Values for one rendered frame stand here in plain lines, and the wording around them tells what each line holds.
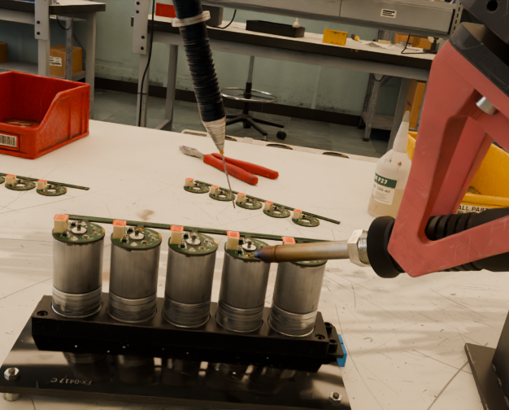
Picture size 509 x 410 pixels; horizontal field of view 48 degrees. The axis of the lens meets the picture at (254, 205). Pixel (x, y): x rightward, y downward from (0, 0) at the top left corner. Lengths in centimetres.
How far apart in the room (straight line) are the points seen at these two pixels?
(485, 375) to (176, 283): 18
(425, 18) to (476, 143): 235
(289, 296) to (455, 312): 15
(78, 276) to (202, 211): 22
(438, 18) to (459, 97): 241
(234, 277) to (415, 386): 11
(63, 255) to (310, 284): 12
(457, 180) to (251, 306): 12
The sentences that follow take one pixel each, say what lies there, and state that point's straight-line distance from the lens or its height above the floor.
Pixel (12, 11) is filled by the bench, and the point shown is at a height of 70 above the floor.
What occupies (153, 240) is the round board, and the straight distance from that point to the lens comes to 29.
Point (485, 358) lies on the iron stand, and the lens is 36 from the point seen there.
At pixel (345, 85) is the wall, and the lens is 470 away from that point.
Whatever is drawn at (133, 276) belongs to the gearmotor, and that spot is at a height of 80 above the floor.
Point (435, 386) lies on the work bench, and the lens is 33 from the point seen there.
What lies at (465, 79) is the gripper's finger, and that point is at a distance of 18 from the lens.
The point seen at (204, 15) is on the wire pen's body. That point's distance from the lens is 24.
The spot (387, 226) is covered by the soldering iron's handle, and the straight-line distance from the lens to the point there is 22.
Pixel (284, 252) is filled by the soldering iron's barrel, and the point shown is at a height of 82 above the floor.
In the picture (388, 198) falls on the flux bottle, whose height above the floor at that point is 77.
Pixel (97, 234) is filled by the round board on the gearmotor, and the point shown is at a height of 81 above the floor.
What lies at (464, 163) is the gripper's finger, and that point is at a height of 88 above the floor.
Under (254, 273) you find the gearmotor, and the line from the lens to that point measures 28.
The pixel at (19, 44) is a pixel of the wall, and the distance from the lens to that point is 522.
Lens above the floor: 93
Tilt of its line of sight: 21 degrees down
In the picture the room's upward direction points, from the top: 8 degrees clockwise
